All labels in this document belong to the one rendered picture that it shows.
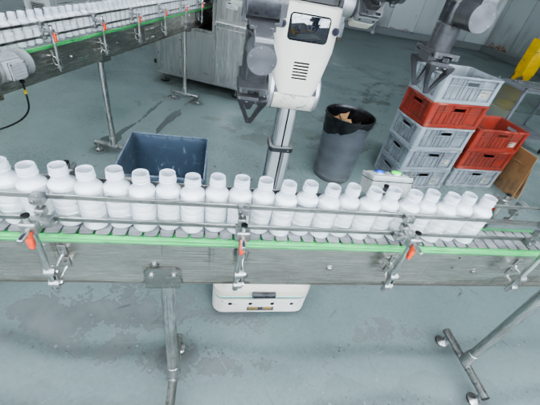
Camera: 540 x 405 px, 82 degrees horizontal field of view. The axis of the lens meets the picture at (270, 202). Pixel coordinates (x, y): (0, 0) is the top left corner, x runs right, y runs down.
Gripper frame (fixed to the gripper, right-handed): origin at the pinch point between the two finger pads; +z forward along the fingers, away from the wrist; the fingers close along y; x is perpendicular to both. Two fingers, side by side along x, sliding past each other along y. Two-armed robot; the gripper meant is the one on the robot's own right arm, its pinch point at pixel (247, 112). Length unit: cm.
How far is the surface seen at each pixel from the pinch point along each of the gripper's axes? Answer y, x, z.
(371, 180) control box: 0.9, 41.4, 18.4
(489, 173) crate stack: -156, 283, 136
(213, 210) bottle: 16.8, -7.0, 18.5
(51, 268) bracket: 27, -44, 31
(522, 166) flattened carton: -148, 302, 116
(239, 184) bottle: 14.3, -1.1, 11.0
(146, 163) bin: -40, -37, 56
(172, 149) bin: -42, -25, 47
